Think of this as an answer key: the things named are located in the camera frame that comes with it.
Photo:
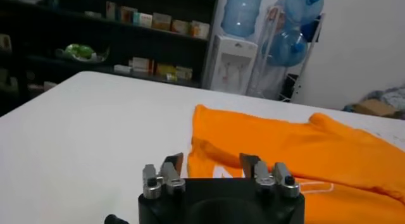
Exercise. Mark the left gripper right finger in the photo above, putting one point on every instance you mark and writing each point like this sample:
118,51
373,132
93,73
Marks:
265,181

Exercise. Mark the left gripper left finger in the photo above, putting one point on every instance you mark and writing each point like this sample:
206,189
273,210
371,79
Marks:
164,181

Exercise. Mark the orange t-shirt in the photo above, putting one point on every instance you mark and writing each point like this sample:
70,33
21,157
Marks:
300,149

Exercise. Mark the pile of grey-blue clothes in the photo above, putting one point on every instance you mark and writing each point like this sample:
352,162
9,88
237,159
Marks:
389,97

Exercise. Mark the large white table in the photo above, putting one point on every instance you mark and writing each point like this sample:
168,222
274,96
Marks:
79,133

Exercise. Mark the green and yellow box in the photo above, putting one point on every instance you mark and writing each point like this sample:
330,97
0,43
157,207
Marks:
166,69

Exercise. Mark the red and white box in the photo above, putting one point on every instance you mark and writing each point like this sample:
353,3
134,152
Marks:
142,65

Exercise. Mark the white water dispenser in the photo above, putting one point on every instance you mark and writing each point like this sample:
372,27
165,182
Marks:
232,67

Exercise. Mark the cardboard box with raised flap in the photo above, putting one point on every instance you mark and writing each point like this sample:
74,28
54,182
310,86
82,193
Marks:
375,107

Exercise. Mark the black shelving unit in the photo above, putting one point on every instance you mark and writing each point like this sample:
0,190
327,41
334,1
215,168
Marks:
174,48

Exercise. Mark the orange and white box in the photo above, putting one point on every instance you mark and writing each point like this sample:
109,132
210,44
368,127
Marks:
180,27

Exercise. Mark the green items in clear bowl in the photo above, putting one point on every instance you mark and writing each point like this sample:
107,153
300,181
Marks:
79,51

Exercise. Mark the white box with yellow band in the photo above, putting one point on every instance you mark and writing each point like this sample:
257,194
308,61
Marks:
161,21

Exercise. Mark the blue water jug with label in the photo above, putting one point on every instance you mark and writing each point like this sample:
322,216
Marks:
240,13

